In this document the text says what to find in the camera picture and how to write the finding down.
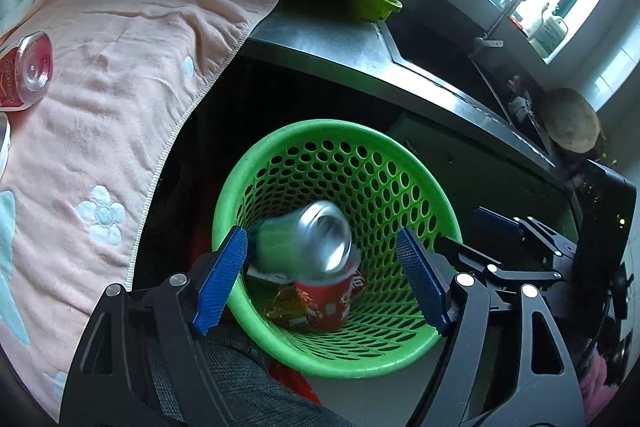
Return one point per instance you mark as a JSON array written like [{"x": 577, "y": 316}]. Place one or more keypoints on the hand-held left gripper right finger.
[{"x": 422, "y": 282}]

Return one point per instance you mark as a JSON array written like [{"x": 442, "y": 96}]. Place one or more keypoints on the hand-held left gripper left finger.
[{"x": 220, "y": 282}]

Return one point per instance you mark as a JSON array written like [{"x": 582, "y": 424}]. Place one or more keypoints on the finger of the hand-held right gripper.
[
  {"x": 475, "y": 257},
  {"x": 495, "y": 219}
]

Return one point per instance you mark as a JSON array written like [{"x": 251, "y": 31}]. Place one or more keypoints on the yellow wrapper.
[{"x": 285, "y": 307}]

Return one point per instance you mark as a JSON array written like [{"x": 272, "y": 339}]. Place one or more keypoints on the red printed paper cup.
[{"x": 325, "y": 302}]

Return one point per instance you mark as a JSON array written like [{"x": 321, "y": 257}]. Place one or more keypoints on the green soda can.
[{"x": 320, "y": 232}]

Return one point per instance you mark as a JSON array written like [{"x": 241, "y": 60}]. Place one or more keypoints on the green plastic mesh basket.
[{"x": 380, "y": 167}]

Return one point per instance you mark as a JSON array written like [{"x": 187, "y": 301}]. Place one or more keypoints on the red yellow label drink bottle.
[{"x": 25, "y": 72}]

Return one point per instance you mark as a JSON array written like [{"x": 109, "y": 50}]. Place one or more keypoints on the round brown board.
[{"x": 570, "y": 122}]

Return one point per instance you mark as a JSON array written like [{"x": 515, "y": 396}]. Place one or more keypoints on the person's grey trousers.
[{"x": 240, "y": 377}]

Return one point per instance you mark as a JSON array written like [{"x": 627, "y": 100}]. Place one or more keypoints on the red plastic bag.
[{"x": 295, "y": 382}]

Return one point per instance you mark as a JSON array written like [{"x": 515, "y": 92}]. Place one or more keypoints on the steel sink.
[{"x": 450, "y": 67}]

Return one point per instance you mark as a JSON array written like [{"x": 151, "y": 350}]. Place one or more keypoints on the white detergent bottle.
[{"x": 550, "y": 32}]

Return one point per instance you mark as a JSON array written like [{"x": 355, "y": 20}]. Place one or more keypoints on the steel sink faucet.
[{"x": 510, "y": 2}]

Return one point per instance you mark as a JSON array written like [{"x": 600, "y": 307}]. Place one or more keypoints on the pink airplane blanket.
[{"x": 125, "y": 82}]

